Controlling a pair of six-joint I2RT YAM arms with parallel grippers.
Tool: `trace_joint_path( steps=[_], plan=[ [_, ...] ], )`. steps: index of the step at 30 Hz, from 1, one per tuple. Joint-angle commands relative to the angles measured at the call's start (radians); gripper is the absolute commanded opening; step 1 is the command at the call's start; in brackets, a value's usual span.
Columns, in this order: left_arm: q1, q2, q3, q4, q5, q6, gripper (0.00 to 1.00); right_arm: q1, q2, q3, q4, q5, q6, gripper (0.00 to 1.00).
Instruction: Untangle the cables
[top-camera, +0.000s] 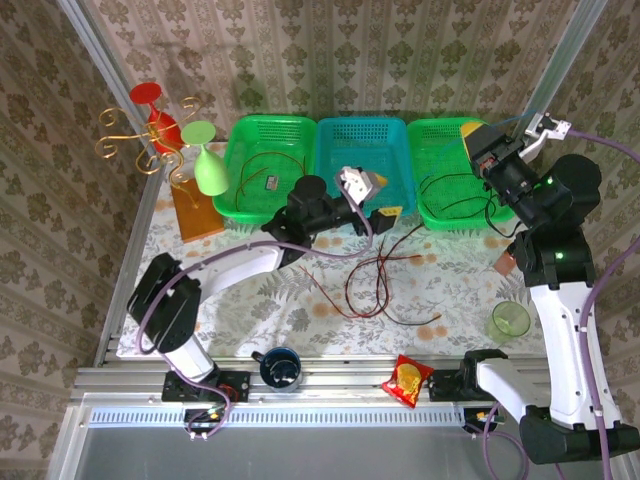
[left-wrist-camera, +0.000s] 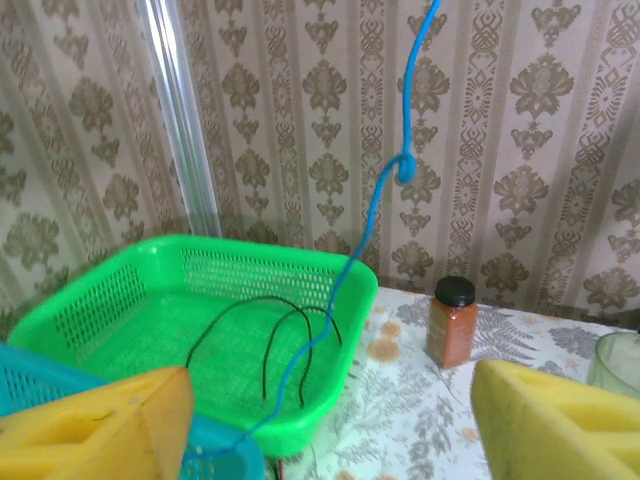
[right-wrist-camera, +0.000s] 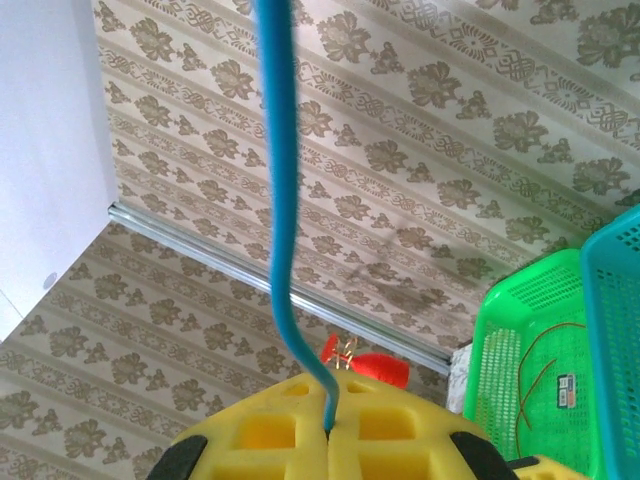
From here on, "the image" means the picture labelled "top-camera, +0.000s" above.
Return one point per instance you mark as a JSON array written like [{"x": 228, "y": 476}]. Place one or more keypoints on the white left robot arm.
[{"x": 235, "y": 270}]

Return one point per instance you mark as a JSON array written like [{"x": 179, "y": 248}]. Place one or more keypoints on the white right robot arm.
[{"x": 565, "y": 350}]

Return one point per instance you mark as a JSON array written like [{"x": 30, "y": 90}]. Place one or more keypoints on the green plastic basket with label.
[{"x": 280, "y": 210}]

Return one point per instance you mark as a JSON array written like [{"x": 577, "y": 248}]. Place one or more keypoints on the teal plastic basket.
[{"x": 360, "y": 145}]

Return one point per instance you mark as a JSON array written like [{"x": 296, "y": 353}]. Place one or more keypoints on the barcode label sticker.
[{"x": 272, "y": 183}]

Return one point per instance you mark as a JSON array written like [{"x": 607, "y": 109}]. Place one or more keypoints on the brown bottle with black cap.
[{"x": 505, "y": 264}]

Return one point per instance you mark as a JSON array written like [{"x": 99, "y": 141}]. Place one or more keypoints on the green plastic wine glass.
[{"x": 210, "y": 172}]

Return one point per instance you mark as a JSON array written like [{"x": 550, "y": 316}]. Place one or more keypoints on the wooden base board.
[{"x": 195, "y": 225}]

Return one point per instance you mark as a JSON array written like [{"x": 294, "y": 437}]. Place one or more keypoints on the floral tablecloth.
[{"x": 250, "y": 310}]

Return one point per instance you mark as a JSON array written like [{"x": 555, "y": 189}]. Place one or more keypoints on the clear green plastic cup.
[{"x": 510, "y": 322}]

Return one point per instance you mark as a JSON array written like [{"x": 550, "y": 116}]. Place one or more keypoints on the red snack packet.
[{"x": 407, "y": 380}]

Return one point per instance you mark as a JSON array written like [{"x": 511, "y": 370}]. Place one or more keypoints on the dark blue mug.
[{"x": 280, "y": 372}]

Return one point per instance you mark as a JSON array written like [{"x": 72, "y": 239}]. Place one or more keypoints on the red plastic wine glass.
[{"x": 162, "y": 127}]

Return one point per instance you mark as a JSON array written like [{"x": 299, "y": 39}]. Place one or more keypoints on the black connector box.
[
  {"x": 200, "y": 419},
  {"x": 475, "y": 419}
]

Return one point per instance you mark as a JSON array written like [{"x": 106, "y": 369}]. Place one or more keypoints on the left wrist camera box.
[{"x": 355, "y": 182}]

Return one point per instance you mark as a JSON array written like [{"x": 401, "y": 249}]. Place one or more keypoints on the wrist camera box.
[
  {"x": 542, "y": 131},
  {"x": 355, "y": 182}
]

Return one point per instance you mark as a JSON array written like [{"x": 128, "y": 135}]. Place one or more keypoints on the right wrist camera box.
[{"x": 542, "y": 131}]

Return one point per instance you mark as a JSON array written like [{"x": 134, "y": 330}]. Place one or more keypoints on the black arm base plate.
[
  {"x": 240, "y": 385},
  {"x": 442, "y": 385}
]

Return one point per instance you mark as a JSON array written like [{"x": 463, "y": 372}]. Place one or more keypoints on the aluminium frame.
[{"x": 125, "y": 372}]

